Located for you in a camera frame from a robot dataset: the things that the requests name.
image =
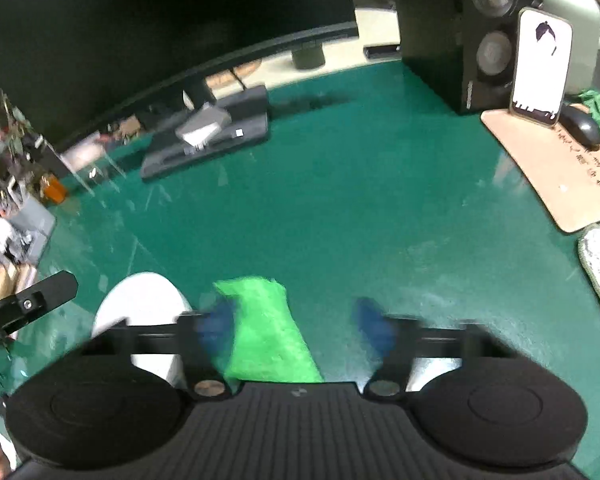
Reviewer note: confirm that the smartphone with white screen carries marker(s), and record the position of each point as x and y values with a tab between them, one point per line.
542	64

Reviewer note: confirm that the black curved monitor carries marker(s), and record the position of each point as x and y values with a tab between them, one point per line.
73	66

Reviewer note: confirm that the black computer mouse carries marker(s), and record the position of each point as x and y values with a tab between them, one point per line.
581	126

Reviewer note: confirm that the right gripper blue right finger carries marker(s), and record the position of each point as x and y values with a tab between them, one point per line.
375	325

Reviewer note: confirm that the tan cork mouse pad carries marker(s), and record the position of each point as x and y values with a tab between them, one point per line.
563	173

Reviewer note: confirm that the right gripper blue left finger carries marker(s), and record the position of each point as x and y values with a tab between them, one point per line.
216	329

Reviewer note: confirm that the orange jar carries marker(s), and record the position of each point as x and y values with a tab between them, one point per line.
52	190

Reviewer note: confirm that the potted plant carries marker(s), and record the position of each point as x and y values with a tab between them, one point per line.
15	130

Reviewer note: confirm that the black speaker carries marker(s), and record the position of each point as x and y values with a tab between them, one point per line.
464	50

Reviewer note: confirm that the round wooden coaster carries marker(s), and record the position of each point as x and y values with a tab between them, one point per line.
235	74

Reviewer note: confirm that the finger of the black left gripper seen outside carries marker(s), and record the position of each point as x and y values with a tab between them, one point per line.
25	307

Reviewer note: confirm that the grey desk organizer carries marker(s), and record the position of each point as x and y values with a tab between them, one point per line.
25	232

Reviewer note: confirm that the green cleaning cloth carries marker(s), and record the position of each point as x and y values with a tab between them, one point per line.
268	345

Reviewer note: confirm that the grey notepad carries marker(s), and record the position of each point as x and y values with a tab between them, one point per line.
203	125

